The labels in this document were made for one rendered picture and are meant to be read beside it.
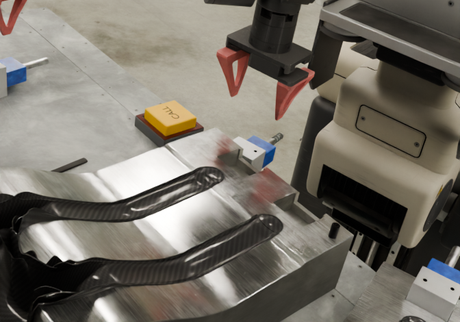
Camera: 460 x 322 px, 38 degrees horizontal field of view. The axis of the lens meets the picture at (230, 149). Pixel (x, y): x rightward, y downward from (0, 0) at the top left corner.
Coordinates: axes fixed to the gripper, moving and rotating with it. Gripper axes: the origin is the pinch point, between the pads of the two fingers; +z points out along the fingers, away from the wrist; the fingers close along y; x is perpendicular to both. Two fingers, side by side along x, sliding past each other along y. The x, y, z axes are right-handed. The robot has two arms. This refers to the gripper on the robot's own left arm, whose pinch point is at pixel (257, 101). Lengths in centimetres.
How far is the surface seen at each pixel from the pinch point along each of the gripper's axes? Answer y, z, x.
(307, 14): -113, 94, 249
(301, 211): 14.7, 5.3, -9.5
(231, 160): 2.2, 5.4, -7.6
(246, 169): 4.4, 5.8, -7.2
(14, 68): -39.3, 9.1, -10.4
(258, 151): 2.2, 7.3, -0.4
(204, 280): 13.8, 4.2, -28.6
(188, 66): -115, 94, 145
